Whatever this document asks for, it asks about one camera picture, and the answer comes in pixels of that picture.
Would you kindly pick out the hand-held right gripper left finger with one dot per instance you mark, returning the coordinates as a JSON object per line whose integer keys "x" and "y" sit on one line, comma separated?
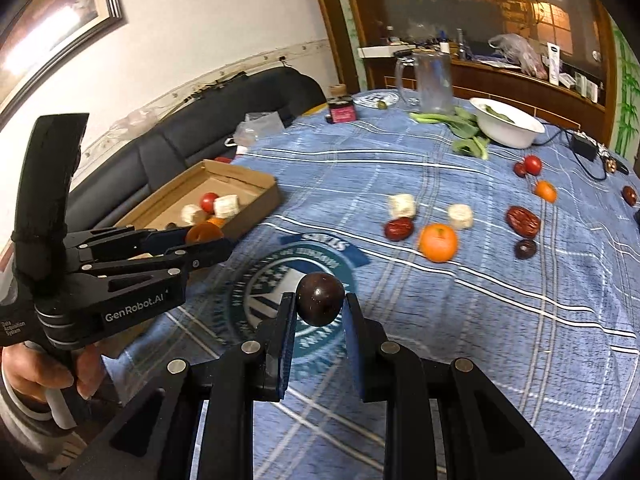
{"x": 286, "y": 345}

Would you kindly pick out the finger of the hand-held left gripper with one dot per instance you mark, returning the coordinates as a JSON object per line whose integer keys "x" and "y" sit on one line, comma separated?
{"x": 200, "y": 255}
{"x": 125, "y": 240}

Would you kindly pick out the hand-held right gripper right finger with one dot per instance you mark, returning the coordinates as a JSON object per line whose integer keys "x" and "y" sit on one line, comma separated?
{"x": 354, "y": 350}

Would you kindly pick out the mandarin orange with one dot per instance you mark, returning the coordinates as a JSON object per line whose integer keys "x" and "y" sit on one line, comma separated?
{"x": 202, "y": 233}

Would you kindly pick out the small orange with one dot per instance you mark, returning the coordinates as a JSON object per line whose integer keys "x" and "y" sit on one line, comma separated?
{"x": 216, "y": 220}
{"x": 545, "y": 191}

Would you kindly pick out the red tomato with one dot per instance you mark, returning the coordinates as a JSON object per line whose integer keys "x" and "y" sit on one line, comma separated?
{"x": 533, "y": 164}
{"x": 208, "y": 201}

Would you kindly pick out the dark purple passion fruit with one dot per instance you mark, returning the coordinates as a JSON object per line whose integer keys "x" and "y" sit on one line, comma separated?
{"x": 320, "y": 299}

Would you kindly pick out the cardboard box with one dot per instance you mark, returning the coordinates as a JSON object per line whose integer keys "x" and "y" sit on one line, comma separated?
{"x": 245, "y": 185}

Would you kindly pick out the person's left hand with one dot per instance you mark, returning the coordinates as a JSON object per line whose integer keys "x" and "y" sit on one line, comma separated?
{"x": 30, "y": 372}

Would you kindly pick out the blue printed tablecloth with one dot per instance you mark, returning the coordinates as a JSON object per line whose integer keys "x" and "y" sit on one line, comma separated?
{"x": 450, "y": 335}

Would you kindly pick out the black sofa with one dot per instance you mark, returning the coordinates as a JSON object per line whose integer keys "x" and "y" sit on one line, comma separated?
{"x": 200, "y": 130}

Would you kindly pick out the glossy red date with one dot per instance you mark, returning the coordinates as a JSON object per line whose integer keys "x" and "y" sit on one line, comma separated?
{"x": 399, "y": 229}

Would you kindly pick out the large orange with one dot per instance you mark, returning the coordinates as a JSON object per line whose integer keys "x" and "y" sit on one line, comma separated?
{"x": 438, "y": 243}

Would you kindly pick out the clear plastic bag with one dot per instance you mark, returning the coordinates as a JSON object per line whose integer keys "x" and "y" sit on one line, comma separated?
{"x": 260, "y": 127}

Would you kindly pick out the small dark purple fruit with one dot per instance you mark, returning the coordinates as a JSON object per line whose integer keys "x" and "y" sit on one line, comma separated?
{"x": 526, "y": 248}

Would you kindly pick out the red tin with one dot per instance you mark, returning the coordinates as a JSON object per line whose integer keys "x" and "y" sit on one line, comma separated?
{"x": 342, "y": 109}

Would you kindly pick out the large wrinkled red date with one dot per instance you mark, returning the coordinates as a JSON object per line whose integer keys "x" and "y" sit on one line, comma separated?
{"x": 523, "y": 220}

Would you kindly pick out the framed picture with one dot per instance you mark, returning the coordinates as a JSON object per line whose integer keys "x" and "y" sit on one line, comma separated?
{"x": 45, "y": 25}

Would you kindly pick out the small red date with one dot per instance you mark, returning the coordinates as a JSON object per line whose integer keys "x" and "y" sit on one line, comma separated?
{"x": 520, "y": 169}

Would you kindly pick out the green leafy vegetables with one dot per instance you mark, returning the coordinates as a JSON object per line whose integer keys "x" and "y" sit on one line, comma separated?
{"x": 462, "y": 129}

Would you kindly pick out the white bowl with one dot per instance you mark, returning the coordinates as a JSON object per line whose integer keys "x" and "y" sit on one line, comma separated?
{"x": 510, "y": 127}

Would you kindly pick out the green leaf in bowl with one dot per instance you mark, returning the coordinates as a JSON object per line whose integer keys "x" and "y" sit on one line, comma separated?
{"x": 492, "y": 112}

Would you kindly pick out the white tray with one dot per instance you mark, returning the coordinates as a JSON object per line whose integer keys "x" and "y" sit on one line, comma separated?
{"x": 385, "y": 51}

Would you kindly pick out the clear plastic pitcher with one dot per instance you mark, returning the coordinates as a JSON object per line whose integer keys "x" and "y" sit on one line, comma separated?
{"x": 432, "y": 82}

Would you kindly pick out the black power adapter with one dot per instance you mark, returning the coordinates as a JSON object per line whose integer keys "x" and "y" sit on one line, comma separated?
{"x": 583, "y": 144}

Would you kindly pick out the dark red date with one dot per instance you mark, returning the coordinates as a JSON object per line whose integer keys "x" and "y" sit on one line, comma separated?
{"x": 629, "y": 195}

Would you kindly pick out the plastic bag with red contents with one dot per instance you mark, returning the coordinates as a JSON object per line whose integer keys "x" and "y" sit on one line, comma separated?
{"x": 517, "y": 55}

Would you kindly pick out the white tube bottle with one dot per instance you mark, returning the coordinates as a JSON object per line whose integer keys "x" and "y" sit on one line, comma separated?
{"x": 554, "y": 62}

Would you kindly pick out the wooden cabinet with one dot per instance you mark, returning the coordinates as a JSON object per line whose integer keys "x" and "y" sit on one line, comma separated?
{"x": 500, "y": 20}

